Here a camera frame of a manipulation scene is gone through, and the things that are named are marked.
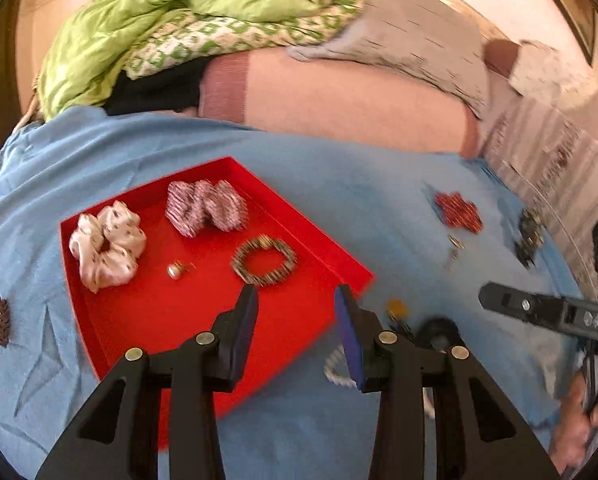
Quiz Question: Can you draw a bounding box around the red tray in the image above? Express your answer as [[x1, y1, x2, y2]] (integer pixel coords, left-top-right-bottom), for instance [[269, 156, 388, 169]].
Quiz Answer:
[[60, 156, 375, 422]]

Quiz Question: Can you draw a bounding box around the white pearl bracelet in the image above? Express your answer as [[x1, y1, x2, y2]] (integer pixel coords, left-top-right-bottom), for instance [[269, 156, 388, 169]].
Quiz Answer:
[[323, 344, 361, 390]]

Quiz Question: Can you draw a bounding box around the large black scrunchie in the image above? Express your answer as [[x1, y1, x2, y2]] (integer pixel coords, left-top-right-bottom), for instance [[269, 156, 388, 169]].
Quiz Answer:
[[415, 316, 460, 357]]

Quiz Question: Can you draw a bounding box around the white floral pillow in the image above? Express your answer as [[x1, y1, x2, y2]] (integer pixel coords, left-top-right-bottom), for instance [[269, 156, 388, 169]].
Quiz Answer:
[[508, 39, 598, 111]]

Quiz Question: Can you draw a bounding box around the dark wooden frame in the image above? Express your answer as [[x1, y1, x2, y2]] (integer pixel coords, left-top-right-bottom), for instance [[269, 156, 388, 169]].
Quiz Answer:
[[523, 0, 598, 69]]

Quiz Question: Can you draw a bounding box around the green white patterned quilt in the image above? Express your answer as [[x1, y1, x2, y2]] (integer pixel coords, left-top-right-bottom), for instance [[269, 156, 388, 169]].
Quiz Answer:
[[124, 0, 368, 81]]

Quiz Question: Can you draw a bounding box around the lime green blanket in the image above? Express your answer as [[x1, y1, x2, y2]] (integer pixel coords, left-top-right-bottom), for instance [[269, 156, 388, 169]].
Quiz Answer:
[[38, 0, 331, 119]]

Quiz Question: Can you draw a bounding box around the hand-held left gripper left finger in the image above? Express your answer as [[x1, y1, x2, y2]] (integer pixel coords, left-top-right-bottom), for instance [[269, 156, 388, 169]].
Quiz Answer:
[[36, 284, 260, 480]]

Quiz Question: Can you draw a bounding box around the pearl drop earring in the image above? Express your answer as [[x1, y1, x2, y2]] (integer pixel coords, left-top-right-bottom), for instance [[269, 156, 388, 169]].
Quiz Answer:
[[166, 259, 198, 281]]

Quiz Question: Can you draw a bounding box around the leopard print hair tie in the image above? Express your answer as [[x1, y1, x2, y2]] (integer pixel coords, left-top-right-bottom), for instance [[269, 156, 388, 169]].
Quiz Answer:
[[229, 235, 299, 289]]

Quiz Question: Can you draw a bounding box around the red polka dot scrunchie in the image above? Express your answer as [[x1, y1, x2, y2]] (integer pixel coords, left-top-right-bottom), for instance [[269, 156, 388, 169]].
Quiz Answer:
[[433, 190, 484, 235]]

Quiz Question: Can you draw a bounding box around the gold coin pendant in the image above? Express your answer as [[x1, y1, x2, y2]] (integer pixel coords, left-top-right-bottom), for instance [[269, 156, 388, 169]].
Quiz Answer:
[[386, 300, 416, 340]]

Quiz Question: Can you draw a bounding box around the white dotted satin scrunchie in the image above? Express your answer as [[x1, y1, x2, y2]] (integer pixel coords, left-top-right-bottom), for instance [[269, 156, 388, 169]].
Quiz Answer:
[[69, 200, 148, 295]]

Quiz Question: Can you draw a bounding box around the blue bed sheet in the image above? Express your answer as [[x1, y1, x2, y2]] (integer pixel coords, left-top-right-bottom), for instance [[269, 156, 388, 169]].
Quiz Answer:
[[0, 107, 598, 480]]

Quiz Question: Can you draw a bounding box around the brown pillow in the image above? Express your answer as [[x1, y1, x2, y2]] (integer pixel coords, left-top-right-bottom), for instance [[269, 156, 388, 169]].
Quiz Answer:
[[482, 38, 522, 79]]

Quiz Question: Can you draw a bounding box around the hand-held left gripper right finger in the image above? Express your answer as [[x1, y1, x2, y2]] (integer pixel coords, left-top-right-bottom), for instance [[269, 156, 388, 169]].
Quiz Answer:
[[333, 283, 560, 480]]

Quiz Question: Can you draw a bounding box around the brown leaf hair clip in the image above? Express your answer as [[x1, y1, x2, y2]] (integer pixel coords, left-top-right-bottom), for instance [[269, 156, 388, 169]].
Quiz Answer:
[[0, 293, 11, 349]]

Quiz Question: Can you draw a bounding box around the grey pillow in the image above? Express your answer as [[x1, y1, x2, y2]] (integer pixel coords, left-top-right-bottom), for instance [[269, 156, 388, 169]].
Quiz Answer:
[[286, 0, 492, 119]]

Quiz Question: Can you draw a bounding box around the dark beaded jewelry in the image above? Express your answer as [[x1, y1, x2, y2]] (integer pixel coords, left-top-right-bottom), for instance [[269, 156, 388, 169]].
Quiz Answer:
[[513, 207, 548, 269]]

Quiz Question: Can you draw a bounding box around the striped pillow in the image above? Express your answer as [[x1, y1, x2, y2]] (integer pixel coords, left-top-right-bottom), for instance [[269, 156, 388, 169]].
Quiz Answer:
[[481, 94, 598, 302]]

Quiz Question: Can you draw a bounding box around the person's right hand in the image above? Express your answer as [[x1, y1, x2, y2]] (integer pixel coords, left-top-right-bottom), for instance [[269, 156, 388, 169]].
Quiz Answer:
[[548, 374, 598, 477]]

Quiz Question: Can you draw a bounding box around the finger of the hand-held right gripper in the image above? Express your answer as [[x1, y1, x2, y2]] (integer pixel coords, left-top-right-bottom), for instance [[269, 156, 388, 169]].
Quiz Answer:
[[479, 282, 598, 343]]

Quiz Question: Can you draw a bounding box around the small gold earring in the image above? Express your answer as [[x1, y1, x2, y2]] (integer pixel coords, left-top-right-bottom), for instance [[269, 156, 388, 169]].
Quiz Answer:
[[446, 234, 468, 274]]

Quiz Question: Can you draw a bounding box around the black cloth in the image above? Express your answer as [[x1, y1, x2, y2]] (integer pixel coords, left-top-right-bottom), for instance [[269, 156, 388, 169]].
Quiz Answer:
[[102, 57, 215, 116]]

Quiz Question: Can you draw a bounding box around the red plaid scrunchie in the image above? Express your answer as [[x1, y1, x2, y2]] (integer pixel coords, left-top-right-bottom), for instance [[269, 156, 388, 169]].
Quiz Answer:
[[165, 178, 250, 239]]

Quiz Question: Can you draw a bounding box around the pink bed cushion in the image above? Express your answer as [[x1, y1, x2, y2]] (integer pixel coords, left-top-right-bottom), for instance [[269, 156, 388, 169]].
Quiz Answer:
[[197, 47, 486, 159]]

